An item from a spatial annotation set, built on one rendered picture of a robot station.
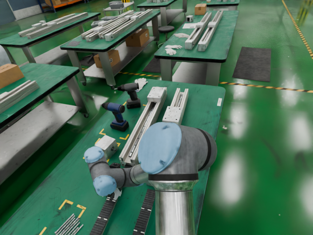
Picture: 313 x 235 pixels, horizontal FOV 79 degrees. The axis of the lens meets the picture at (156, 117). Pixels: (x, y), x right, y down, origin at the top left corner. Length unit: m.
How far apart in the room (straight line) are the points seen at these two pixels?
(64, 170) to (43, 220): 0.29
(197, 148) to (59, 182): 1.00
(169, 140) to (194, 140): 0.08
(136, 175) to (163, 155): 0.37
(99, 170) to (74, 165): 0.59
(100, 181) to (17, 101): 1.71
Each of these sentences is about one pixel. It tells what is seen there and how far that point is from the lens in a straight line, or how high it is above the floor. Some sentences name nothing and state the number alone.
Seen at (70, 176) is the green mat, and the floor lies 0.78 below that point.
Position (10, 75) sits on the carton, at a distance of 2.80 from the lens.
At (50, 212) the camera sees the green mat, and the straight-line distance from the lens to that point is 1.22.
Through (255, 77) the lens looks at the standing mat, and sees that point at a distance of 3.76.
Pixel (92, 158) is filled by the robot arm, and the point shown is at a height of 1.16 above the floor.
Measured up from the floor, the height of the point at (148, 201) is 0.81.
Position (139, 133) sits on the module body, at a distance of 1.31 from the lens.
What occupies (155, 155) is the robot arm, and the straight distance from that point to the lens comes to 0.40.
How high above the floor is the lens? 1.73
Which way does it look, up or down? 40 degrees down
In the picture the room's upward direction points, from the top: 7 degrees counter-clockwise
